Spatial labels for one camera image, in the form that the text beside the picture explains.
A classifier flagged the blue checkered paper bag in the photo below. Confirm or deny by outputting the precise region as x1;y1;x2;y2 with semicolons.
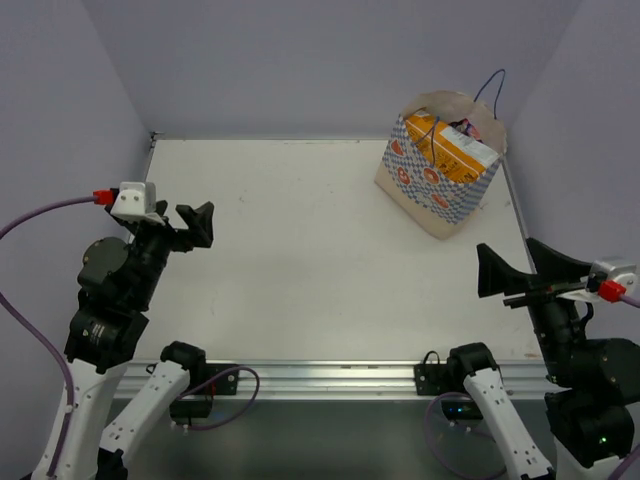
374;69;507;239

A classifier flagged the purple candy bag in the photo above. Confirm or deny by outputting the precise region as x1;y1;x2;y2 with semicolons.
449;118;482;142

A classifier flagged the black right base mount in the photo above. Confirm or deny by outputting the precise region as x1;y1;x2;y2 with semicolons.
413;350;483;423

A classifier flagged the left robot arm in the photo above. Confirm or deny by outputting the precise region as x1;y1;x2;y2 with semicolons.
31;201;214;479

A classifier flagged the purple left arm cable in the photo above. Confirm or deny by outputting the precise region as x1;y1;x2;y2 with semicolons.
0;196;99;479

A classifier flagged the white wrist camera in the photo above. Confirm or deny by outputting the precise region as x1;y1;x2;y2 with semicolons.
110;182;156;222
586;257;639;303

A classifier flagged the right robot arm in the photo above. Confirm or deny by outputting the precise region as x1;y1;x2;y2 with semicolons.
445;238;639;479

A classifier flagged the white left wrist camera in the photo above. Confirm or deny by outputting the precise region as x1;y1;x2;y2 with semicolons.
110;182;156;222

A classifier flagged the orange potato chips bag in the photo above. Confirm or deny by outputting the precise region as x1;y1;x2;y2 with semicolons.
405;109;499;183

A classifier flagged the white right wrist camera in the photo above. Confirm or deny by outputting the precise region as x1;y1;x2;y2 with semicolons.
586;257;639;303

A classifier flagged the aluminium mounting rail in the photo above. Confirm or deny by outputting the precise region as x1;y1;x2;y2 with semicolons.
112;360;551;401

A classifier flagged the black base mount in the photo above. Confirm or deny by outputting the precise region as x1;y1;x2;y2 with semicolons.
413;350;483;423
169;363;238;425

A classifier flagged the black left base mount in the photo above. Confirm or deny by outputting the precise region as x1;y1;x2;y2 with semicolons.
169;363;238;425

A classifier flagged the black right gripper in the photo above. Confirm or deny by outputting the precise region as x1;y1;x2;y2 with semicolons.
480;234;600;384

